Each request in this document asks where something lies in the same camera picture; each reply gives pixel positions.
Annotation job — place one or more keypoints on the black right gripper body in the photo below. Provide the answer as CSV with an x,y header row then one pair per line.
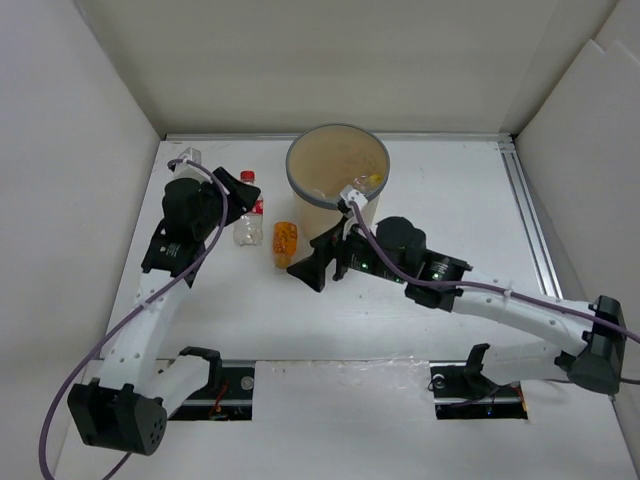
x,y
357,255

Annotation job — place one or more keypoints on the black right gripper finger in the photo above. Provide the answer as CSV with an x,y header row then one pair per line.
x,y
330,239
312,269

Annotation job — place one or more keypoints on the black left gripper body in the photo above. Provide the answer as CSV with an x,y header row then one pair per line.
x,y
213,202

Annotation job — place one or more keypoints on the small red cap bottle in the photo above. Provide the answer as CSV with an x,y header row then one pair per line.
x,y
248,229

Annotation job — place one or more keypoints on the yellow cap orange label bottle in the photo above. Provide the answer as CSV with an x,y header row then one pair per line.
x,y
366,184

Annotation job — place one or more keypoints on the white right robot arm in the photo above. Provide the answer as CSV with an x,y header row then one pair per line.
x,y
579,342

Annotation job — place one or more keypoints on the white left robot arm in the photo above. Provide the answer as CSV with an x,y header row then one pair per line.
x,y
127,404

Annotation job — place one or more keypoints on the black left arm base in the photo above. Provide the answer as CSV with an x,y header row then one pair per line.
x,y
231,401

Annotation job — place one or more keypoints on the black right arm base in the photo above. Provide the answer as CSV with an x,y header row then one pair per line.
x,y
461,392

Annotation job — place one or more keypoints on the beige bin with grey rim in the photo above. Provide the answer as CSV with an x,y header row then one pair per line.
x,y
321,162

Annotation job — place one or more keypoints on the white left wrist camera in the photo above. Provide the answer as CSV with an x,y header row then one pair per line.
x,y
185,165

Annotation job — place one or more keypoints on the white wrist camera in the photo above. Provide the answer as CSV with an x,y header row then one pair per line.
x,y
185,165
349,195

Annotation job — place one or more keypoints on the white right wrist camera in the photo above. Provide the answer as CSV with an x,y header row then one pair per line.
x,y
349,195

